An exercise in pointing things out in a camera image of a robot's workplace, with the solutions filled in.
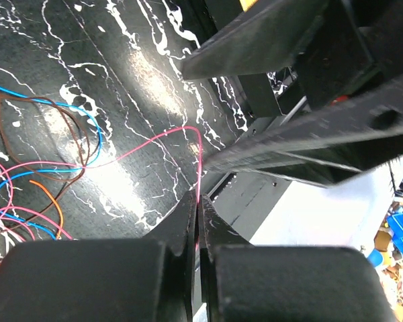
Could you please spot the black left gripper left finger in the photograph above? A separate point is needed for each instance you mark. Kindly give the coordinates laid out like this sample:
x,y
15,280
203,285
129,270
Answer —
x,y
143,279

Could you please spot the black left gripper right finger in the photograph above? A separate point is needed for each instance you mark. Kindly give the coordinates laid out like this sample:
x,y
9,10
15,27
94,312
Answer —
x,y
243,282

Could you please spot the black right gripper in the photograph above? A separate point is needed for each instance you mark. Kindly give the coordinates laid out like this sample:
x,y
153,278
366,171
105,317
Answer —
x,y
336,48

